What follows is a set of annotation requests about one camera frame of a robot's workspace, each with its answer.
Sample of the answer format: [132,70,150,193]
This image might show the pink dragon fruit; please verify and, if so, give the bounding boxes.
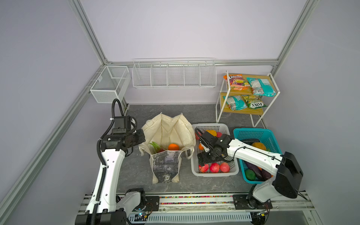
[150,142,165,153]

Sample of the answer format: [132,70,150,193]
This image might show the orange fruit large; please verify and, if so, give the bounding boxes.
[167,143,180,151]

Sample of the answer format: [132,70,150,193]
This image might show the cream canvas grocery bag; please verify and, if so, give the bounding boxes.
[139,113,196,184]

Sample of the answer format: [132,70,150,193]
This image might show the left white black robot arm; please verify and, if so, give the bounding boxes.
[75,98,159,225]

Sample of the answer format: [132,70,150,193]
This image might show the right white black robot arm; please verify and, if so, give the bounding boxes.
[195,127,303,210]

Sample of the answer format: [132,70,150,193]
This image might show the teal snack bag lower shelf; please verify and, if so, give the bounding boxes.
[226,96,247,111]

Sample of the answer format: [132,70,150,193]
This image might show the teal snack bag shelf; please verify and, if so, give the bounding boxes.
[247,77,276,97]
[226,96,247,111]

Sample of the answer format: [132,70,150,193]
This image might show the green Foxs candy bag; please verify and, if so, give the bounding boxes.
[242,95,267,109]

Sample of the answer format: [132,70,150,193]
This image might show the orange snack bag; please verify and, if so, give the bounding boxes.
[223,74,250,91]

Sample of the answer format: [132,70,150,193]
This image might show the teal snack bag top shelf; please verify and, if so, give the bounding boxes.
[247,77,276,97]

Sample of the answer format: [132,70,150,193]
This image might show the yellow pear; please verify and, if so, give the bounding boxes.
[206,130,218,137]

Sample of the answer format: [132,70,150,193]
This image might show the white plastic fruit basket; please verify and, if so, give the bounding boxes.
[191,123,239,177]

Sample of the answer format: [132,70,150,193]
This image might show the green avocado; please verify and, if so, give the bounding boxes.
[245,169,257,181]

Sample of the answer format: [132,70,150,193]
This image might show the brown potato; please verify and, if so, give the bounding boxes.
[252,142,267,151]

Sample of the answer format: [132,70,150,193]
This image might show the teal plastic vegetable basket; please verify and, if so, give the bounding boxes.
[229,128,282,184]

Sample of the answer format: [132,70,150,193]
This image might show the purple eggplant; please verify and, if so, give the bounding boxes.
[244,161,273,182]

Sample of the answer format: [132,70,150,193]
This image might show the small white mesh basket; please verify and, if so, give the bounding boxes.
[90,66,131,104]

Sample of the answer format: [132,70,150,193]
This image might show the white wooden two-tier shelf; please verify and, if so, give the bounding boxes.
[215,72,280,128]

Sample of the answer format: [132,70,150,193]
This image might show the long white wire basket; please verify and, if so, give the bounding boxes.
[132,58,217,89]

